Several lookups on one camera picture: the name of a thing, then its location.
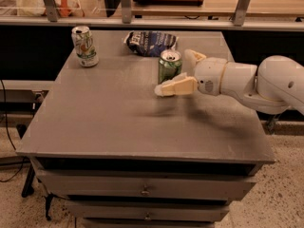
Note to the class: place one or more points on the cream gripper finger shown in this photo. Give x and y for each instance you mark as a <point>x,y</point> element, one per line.
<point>193,57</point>
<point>181,84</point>

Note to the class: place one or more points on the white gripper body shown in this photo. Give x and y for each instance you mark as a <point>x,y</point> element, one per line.
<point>209,75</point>

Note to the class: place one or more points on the green soda can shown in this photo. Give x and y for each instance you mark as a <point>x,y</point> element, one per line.
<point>170,64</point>

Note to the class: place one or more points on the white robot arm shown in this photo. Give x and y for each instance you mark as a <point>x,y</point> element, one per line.
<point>272,87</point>

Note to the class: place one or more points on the white soda can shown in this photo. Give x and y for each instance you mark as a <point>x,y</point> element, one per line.
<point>84,47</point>

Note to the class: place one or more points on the blue white chip bag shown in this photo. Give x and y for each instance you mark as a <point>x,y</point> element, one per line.
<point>150,43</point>

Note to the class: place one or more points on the grey drawer cabinet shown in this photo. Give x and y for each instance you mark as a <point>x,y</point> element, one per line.
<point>108,119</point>

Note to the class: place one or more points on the top grey drawer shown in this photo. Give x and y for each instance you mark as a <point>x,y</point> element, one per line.
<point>143,185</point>

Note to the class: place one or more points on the grey drawer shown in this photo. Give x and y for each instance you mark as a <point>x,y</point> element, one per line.
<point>143,185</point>
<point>147,211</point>

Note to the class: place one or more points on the middle grey drawer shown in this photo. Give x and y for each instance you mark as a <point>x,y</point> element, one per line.
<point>147,211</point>

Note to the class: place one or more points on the orange white plastic bag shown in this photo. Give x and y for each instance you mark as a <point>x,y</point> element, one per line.
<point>62,8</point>

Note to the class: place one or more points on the metal shelf rail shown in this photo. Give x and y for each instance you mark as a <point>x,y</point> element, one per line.
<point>170,24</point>

